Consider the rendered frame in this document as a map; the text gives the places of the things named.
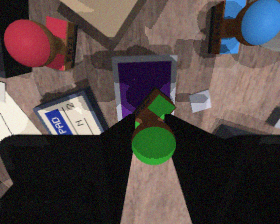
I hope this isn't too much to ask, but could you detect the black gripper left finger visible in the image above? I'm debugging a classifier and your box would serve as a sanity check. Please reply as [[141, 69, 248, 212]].
[[0, 114, 135, 224]]

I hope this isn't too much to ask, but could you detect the white mug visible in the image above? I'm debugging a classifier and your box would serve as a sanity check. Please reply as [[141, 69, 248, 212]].
[[249, 0, 280, 52]]

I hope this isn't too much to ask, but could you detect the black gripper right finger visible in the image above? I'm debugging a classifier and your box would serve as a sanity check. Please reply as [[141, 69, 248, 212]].
[[164, 114, 280, 224]]

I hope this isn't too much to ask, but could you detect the grey flat bar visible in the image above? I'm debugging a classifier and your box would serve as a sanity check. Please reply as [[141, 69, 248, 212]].
[[266, 107, 280, 128]]

